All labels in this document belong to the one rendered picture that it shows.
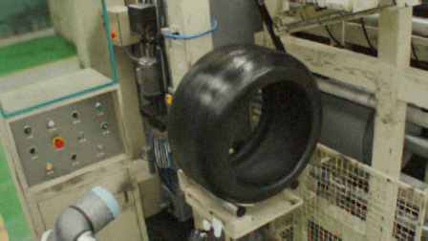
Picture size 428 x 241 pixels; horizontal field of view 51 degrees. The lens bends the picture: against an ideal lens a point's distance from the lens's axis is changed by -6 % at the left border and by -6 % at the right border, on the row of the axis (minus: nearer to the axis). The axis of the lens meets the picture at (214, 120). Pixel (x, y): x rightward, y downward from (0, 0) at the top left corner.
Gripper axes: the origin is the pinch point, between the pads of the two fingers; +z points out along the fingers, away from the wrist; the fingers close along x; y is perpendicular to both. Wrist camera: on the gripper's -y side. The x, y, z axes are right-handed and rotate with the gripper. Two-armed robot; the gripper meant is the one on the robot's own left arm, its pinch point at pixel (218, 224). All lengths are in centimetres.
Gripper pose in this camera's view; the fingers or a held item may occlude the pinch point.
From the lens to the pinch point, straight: 160.6
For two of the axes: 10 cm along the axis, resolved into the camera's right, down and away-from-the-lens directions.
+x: -8.7, 2.6, 4.2
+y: -4.4, -8.0, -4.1
